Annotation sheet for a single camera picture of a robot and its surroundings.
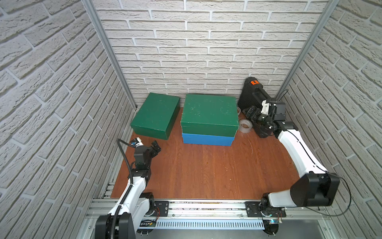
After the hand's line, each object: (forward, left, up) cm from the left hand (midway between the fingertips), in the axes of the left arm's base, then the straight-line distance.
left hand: (151, 141), depth 85 cm
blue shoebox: (+4, -26, -3) cm, 26 cm away
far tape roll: (+16, -52, +11) cm, 56 cm away
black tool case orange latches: (+31, -64, +12) cm, 72 cm away
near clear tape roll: (+20, -64, -10) cm, 67 cm away
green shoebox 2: (+20, 0, 0) cm, 20 cm away
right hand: (+9, -56, +15) cm, 58 cm away
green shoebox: (+11, -37, +11) cm, 40 cm away
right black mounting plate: (-33, -56, -11) cm, 66 cm away
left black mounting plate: (-33, -8, -11) cm, 35 cm away
